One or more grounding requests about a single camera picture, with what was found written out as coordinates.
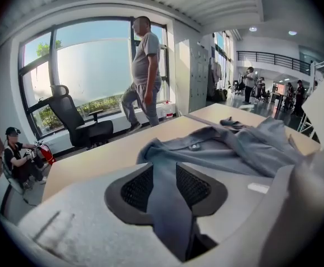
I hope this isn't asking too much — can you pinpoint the clear plastic water jug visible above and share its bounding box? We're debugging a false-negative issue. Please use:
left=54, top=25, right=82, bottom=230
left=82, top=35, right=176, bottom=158
left=157, top=100, right=177, bottom=121

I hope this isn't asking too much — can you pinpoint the clothes rack with garments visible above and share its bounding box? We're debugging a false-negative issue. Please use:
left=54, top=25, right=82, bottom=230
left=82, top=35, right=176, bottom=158
left=207, top=56, right=224, bottom=100

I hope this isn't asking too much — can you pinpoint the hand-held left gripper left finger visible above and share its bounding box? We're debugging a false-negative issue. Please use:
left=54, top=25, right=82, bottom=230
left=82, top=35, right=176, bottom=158
left=17, top=162, right=184, bottom=264

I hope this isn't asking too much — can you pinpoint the black balcony railing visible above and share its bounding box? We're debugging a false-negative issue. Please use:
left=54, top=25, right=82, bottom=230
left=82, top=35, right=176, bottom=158
left=236, top=51, right=312, bottom=76

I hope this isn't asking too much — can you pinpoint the grey locker cabinet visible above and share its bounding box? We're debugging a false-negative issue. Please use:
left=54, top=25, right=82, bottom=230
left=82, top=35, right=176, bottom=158
left=189, top=41, right=210, bottom=112

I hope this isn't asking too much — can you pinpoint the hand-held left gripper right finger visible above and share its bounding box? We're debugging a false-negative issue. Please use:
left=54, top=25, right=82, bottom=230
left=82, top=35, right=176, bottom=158
left=175, top=162, right=275, bottom=246

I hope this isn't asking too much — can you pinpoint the black framed window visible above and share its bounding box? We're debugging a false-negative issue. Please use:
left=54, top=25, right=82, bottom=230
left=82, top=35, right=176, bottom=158
left=18, top=16, right=170, bottom=137

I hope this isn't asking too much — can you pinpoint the grey shirt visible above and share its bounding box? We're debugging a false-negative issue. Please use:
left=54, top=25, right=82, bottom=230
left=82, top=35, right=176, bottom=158
left=136, top=116, right=307, bottom=263

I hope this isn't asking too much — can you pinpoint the red fire extinguisher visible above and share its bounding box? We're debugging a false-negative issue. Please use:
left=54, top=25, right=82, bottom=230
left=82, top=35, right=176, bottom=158
left=33, top=139, right=57, bottom=166

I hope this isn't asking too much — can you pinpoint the black office chair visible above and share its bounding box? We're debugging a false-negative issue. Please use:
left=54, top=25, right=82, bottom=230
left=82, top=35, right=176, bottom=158
left=38, top=84, right=115, bottom=150

